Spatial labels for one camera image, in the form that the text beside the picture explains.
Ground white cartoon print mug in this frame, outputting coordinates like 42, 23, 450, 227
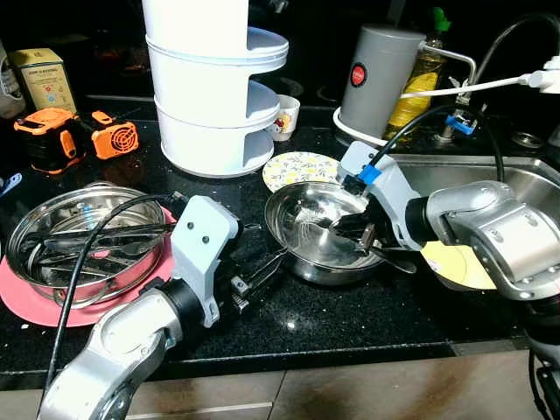
267, 94, 301, 143

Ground steel tongs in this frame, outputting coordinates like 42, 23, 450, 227
17, 221, 178, 256

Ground steel spoon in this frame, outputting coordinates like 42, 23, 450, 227
350, 245, 419, 275

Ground orange black fan device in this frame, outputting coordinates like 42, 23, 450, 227
87, 109, 141, 161

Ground green capped oil bottle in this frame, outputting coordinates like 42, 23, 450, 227
385, 7, 452, 141

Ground steel pot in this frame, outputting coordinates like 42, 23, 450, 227
4, 182, 172, 309

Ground steel bowl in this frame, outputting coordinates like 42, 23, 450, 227
264, 181, 395, 286

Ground steel sink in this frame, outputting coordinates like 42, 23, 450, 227
385, 156, 560, 220

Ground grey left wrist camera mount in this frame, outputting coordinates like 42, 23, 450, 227
169, 195, 242, 329

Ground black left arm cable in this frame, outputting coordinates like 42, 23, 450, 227
44, 192, 189, 386

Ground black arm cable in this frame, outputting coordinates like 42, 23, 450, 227
372, 103, 507, 185
44, 192, 189, 386

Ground blue handled utensil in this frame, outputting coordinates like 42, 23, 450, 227
0, 172, 23, 195

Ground white power cable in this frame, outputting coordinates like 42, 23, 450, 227
401, 74, 535, 99

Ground pink round mat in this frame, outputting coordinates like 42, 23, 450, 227
0, 206, 178, 329

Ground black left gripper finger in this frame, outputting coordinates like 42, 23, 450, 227
236, 220, 286, 262
233, 250, 293, 311

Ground yellow green tea tin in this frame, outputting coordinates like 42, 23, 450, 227
9, 48, 78, 115

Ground white tiered storage rack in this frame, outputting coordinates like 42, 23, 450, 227
142, 0, 290, 179

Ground white power plug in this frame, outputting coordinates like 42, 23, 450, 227
525, 54, 560, 95

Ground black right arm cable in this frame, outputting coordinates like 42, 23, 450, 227
372, 103, 507, 185

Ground orange black power tool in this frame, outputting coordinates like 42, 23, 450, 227
13, 108, 88, 173

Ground round metal drain lid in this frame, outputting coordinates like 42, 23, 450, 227
512, 131, 543, 150

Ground grey cylindrical appliance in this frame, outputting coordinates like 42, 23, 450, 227
339, 24, 427, 141

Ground floral print plate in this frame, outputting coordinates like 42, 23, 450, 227
262, 151, 344, 193

